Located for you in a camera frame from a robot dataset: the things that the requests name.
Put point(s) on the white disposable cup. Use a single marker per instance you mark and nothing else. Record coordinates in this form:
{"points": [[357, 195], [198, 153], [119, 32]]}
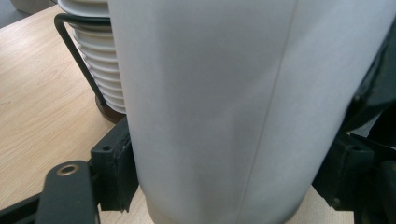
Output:
{"points": [[218, 109]]}

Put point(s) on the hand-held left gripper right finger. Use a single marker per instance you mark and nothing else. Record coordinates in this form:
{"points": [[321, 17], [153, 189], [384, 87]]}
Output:
{"points": [[342, 168]]}

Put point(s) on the stack of white paper cups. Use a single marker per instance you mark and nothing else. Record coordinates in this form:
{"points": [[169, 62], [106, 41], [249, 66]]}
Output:
{"points": [[99, 56]]}

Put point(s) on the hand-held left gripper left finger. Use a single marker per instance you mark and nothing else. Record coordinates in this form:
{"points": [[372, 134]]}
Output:
{"points": [[115, 174]]}

